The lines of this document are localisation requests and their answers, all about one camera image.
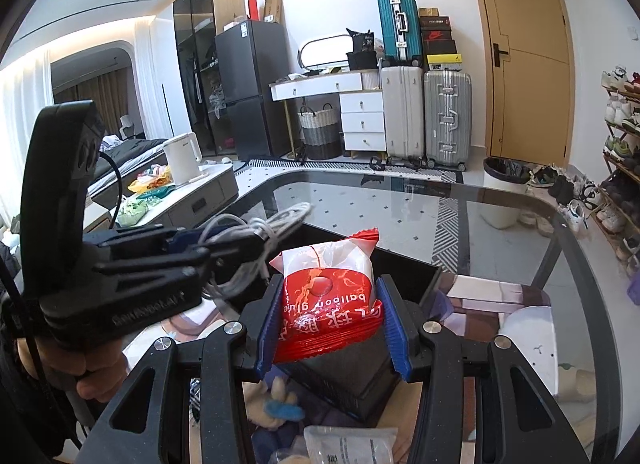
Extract rows of white sneakers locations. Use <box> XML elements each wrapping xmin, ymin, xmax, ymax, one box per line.
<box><xmin>600</xmin><ymin>64</ymin><xmax>640</xmax><ymax>265</ymax></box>

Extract white vanity desk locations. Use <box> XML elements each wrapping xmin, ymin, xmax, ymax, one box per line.
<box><xmin>269</xmin><ymin>70</ymin><xmax>386</xmax><ymax>155</ymax></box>

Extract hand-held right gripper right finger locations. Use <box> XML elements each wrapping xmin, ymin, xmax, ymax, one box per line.
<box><xmin>375</xmin><ymin>274</ymin><xmax>592</xmax><ymax>464</ymax></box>

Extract yellow black shoe box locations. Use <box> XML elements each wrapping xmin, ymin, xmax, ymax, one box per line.
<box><xmin>426</xmin><ymin>54</ymin><xmax>463</xmax><ymax>72</ymax></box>

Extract brown curtain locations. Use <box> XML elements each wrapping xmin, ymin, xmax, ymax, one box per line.
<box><xmin>54</xmin><ymin>69</ymin><xmax>132</xmax><ymax>117</ymax></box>

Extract white electric kettle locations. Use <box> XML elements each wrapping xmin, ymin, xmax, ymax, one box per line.
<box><xmin>162</xmin><ymin>133</ymin><xmax>207</xmax><ymax>187</ymax></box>

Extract wooden shoe rack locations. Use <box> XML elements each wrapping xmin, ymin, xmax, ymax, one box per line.
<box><xmin>597</xmin><ymin>64</ymin><xmax>640</xmax><ymax>255</ymax></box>

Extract black refrigerator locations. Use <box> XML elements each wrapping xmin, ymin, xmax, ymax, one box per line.
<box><xmin>215</xmin><ymin>19</ymin><xmax>292</xmax><ymax>161</ymax></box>

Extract black white patterned rug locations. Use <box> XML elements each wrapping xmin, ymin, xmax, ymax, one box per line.
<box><xmin>232</xmin><ymin>156</ymin><xmax>468</xmax><ymax>270</ymax></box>

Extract silver suitcase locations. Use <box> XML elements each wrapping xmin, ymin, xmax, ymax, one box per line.
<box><xmin>423</xmin><ymin>69</ymin><xmax>473</xmax><ymax>172</ymax></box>

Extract wooden door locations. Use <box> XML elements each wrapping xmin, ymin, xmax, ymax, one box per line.
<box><xmin>462</xmin><ymin>0</ymin><xmax>576</xmax><ymax>167</ymax></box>

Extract white slipper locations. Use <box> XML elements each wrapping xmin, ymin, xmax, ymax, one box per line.
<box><xmin>520</xmin><ymin>211</ymin><xmax>555</xmax><ymax>236</ymax></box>

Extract black bag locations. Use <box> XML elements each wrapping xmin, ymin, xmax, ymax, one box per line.
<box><xmin>346</xmin><ymin>28</ymin><xmax>377</xmax><ymax>71</ymax></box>

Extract red white snack packet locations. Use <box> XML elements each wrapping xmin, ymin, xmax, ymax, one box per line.
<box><xmin>269</xmin><ymin>228</ymin><xmax>386</xmax><ymax>365</ymax></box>

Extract white cable bundle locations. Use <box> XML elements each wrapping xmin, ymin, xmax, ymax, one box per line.
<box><xmin>200</xmin><ymin>201</ymin><xmax>313</xmax><ymax>302</ymax></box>

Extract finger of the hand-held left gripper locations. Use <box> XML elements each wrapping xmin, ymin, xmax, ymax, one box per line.
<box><xmin>92</xmin><ymin>233</ymin><xmax>268</xmax><ymax>295</ymax></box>
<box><xmin>82</xmin><ymin>224</ymin><xmax>221</xmax><ymax>257</ymax></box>

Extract pile of dark shoes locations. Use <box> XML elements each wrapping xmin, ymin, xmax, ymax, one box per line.
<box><xmin>527</xmin><ymin>164</ymin><xmax>603</xmax><ymax>234</ymax></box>

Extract white blue plush toy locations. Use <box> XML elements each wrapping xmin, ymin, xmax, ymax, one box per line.
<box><xmin>245</xmin><ymin>376</ymin><xmax>307</xmax><ymax>432</ymax></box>

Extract clear plastic packet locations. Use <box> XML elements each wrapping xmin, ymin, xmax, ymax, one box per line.
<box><xmin>302</xmin><ymin>425</ymin><xmax>397</xmax><ymax>464</ymax></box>

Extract white suitcase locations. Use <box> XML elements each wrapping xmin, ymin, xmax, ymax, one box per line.
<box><xmin>380</xmin><ymin>65</ymin><xmax>426</xmax><ymax>161</ymax></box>

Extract black cardboard box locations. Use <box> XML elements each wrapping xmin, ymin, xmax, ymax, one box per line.
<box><xmin>235</xmin><ymin>221</ymin><xmax>442</xmax><ymax>419</ymax></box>

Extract teal suitcase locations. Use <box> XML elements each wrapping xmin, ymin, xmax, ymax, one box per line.
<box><xmin>376</xmin><ymin>0</ymin><xmax>422</xmax><ymax>67</ymax></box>

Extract printed cartoon desk mat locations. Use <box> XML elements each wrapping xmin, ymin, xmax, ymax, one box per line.
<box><xmin>120</xmin><ymin>274</ymin><xmax>556</xmax><ymax>464</ymax></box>

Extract person's left hand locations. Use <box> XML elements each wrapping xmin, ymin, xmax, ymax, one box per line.
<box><xmin>15</xmin><ymin>334</ymin><xmax>132</xmax><ymax>404</ymax></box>

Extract green snack bag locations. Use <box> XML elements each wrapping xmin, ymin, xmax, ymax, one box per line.
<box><xmin>117</xmin><ymin>196</ymin><xmax>147</xmax><ymax>225</ymax></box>

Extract dark glass wardrobe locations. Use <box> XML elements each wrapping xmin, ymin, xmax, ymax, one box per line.
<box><xmin>172</xmin><ymin>0</ymin><xmax>246</xmax><ymax>157</ymax></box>

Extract white trash bin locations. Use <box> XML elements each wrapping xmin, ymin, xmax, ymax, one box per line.
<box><xmin>480</xmin><ymin>156</ymin><xmax>533</xmax><ymax>230</ymax></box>

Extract woven laundry basket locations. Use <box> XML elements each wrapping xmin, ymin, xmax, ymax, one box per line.
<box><xmin>298</xmin><ymin>103</ymin><xmax>342</xmax><ymax>161</ymax></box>

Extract white curtain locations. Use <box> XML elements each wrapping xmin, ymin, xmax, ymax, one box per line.
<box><xmin>0</xmin><ymin>51</ymin><xmax>55</xmax><ymax>225</ymax></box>

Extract oval mirror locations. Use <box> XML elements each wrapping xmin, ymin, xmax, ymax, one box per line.
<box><xmin>297</xmin><ymin>34</ymin><xmax>361</xmax><ymax>70</ymax></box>

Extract bed with dark bedding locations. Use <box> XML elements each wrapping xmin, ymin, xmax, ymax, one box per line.
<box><xmin>87</xmin><ymin>136</ymin><xmax>168</xmax><ymax>195</ymax></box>

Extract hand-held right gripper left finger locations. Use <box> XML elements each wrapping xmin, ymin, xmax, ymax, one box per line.
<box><xmin>82</xmin><ymin>274</ymin><xmax>287</xmax><ymax>464</ymax></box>

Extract beige slipper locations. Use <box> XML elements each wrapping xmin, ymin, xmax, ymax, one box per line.
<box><xmin>557</xmin><ymin>364</ymin><xmax>596</xmax><ymax>397</ymax></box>

